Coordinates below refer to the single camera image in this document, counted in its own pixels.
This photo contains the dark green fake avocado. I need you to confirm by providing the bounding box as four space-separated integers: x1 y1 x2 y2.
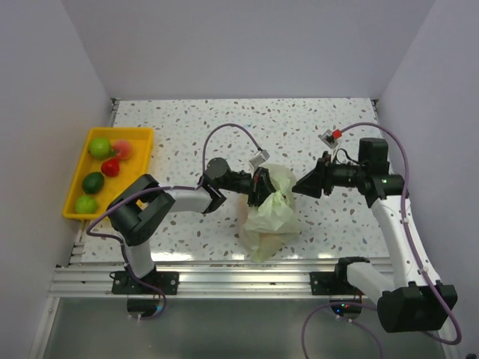
82 172 105 194

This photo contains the small green fake lime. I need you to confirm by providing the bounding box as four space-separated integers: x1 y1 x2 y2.
74 194 99 215

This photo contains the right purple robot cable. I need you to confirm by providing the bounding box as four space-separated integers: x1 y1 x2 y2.
301 122 462 359

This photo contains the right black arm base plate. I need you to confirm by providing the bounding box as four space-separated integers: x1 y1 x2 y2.
309 257 379 295

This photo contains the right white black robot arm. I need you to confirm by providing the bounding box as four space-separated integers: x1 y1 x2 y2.
293 138 457 333

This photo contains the aluminium rail frame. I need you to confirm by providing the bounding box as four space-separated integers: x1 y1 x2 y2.
48 97 445 300

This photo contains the red fake pepper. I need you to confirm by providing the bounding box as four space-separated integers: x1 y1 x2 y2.
100 158 120 177

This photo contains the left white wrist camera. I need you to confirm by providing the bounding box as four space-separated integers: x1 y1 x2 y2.
248 150 269 171

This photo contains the yellow plastic tray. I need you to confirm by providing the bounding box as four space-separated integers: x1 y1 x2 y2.
63 127 153 221

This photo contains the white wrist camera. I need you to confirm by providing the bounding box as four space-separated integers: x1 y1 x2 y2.
319 129 342 150
248 150 269 171

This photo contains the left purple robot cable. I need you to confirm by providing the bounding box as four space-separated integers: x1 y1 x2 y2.
85 123 265 321

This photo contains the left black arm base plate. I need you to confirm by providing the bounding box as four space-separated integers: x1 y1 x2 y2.
109 266 180 295

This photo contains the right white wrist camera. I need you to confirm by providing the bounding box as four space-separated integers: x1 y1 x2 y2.
319 129 342 150

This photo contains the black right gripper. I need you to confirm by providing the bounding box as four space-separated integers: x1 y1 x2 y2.
292 151 366 199

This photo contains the pale green avocado-print plastic bag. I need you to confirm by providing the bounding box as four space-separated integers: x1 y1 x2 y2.
237 164 301 263

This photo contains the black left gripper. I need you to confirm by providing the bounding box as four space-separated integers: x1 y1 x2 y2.
219 167 286 210

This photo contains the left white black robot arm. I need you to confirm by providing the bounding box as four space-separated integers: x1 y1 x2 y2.
107 158 275 294

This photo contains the bright green fake apple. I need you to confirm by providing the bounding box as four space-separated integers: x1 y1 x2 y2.
88 138 112 159

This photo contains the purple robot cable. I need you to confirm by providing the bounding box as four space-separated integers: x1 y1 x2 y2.
85 123 265 321
301 122 462 359

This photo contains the pink peach with leaf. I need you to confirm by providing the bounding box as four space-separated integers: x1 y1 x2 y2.
112 139 133 161

